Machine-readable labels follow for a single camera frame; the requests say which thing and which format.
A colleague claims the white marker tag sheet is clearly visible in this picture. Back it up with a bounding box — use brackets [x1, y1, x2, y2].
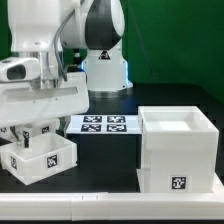
[66, 115, 141, 134]

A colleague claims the white drawer tray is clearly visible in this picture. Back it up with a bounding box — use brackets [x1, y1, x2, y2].
[0, 118, 60, 141]
[0, 132, 77, 185]

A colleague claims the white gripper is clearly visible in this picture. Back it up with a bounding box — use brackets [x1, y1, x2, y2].
[0, 72, 89, 148]

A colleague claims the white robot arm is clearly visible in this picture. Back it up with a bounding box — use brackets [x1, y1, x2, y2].
[0, 0, 130, 146]

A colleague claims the large white drawer box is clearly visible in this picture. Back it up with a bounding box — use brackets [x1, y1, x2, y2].
[137, 106, 219, 193]

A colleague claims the grey robot arm cable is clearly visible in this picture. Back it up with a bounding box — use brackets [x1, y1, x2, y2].
[53, 0, 88, 82]

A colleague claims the white L-shaped boundary frame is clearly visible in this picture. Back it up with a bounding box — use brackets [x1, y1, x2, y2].
[0, 178, 224, 221]

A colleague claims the white drawer front tray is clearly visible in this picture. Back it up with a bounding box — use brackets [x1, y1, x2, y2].
[0, 132, 77, 185]

